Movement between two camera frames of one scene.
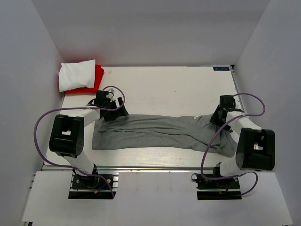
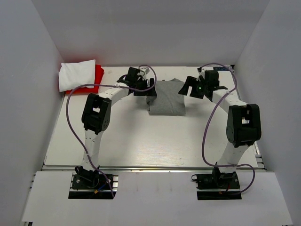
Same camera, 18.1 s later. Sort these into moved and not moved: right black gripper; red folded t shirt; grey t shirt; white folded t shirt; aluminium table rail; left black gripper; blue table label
Moved: grey t shirt; left black gripper; right black gripper
Not moved: blue table label; red folded t shirt; white folded t shirt; aluminium table rail
